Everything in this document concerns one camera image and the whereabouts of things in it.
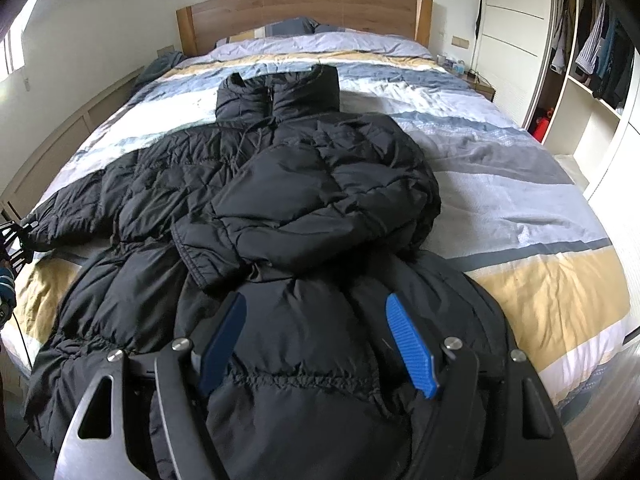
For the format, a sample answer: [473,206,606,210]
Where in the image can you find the hanging clothes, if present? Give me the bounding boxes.
[550,0,637,111]

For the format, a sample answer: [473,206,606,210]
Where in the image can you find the beige low cabinet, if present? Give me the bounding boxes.
[0,67,146,216]

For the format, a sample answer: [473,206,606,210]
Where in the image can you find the red container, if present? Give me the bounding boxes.
[529,115,552,144]

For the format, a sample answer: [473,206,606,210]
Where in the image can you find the blue-grey pillow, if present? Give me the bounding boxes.
[216,17,321,46]

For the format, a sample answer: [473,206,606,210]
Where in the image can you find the white wardrobe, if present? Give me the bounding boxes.
[472,0,640,201]

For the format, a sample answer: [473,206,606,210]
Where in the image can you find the wooden nightstand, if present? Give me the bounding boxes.
[460,71,497,102]

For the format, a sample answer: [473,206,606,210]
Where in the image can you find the window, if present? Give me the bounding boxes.
[0,0,46,78]

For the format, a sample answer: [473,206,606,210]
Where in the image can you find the black puffer jacket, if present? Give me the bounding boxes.
[22,64,521,480]

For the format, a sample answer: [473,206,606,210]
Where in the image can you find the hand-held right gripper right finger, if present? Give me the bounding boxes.
[384,292,581,480]

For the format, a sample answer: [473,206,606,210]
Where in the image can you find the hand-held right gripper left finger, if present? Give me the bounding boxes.
[54,291,249,480]

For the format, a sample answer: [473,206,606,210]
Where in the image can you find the dark blue cloth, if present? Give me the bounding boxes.
[136,51,183,86]

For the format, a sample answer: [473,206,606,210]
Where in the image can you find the wooden headboard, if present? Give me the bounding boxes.
[176,0,434,57]

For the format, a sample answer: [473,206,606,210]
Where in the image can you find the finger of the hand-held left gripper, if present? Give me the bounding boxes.
[0,217,37,264]

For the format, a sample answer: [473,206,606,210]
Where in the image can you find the striped duvet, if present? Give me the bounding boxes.
[0,30,632,411]

